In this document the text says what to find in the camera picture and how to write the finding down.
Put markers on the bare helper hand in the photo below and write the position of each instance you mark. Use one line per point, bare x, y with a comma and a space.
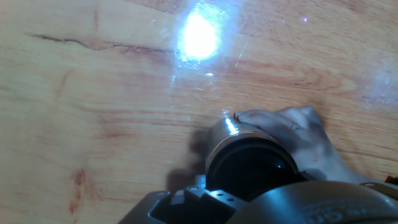
308, 146

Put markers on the clear glass jar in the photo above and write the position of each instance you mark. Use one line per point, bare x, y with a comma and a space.
220, 133

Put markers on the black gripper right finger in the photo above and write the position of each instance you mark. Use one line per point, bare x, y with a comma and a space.
307, 176

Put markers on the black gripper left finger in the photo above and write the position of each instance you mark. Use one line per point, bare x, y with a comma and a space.
202, 205

